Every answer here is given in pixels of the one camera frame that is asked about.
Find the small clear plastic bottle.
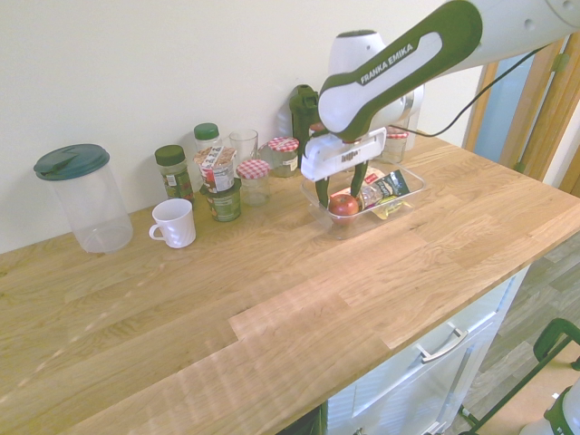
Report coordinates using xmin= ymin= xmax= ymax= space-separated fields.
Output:
xmin=359 ymin=184 xmax=392 ymax=210

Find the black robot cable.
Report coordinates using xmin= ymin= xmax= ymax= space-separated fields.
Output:
xmin=410 ymin=43 xmax=555 ymax=138

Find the dark green drinking bottle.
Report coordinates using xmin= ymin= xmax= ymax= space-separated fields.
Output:
xmin=289 ymin=83 xmax=321 ymax=153

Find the dark spice jar green lid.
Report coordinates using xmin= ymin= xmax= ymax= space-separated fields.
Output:
xmin=154 ymin=144 xmax=197 ymax=206

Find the silver drawer handle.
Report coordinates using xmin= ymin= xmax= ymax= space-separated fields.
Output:
xmin=415 ymin=326 xmax=469 ymax=364

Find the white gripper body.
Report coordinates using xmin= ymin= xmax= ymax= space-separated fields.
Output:
xmin=300 ymin=126 xmax=391 ymax=184

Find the clear spice jar green lid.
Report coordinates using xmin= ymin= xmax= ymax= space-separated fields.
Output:
xmin=193 ymin=122 xmax=225 ymax=156

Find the empty drinking glass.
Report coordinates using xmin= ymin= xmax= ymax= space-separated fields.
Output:
xmin=227 ymin=129 xmax=260 ymax=163

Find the clear plastic rectangular container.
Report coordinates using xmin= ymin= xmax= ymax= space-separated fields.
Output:
xmin=301 ymin=164 xmax=428 ymax=241

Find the dark seasoning packet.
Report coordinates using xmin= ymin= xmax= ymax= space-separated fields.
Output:
xmin=369 ymin=169 xmax=411 ymax=200

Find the glass jar red checked lid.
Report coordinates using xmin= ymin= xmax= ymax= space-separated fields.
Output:
xmin=266 ymin=136 xmax=302 ymax=179
xmin=379 ymin=126 xmax=410 ymax=165
xmin=235 ymin=159 xmax=272 ymax=208

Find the white cabinet with drawers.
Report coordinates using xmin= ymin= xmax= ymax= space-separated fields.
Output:
xmin=324 ymin=266 xmax=530 ymax=435

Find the red apple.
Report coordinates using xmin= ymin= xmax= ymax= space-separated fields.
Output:
xmin=328 ymin=193 xmax=360 ymax=218

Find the green metal stand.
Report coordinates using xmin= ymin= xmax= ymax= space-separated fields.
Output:
xmin=456 ymin=316 xmax=580 ymax=435

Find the wooden door frame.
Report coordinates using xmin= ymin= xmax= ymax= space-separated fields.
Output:
xmin=461 ymin=34 xmax=580 ymax=198

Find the clear pitcher with green lid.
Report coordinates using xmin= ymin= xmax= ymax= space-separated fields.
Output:
xmin=33 ymin=143 xmax=135 ymax=255

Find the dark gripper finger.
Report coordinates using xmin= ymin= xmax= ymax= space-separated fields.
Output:
xmin=348 ymin=159 xmax=370 ymax=201
xmin=314 ymin=177 xmax=333 ymax=212

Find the white yogurt cup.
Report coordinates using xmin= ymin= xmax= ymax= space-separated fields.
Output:
xmin=192 ymin=145 xmax=239 ymax=195

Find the white ceramic mug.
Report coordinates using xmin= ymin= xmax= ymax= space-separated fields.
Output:
xmin=148 ymin=198 xmax=198 ymax=249

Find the yellow food packet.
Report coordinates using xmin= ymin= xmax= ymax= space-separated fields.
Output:
xmin=370 ymin=200 xmax=405 ymax=220

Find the green plastic cup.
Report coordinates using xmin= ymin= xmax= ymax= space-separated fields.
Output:
xmin=199 ymin=178 xmax=243 ymax=223

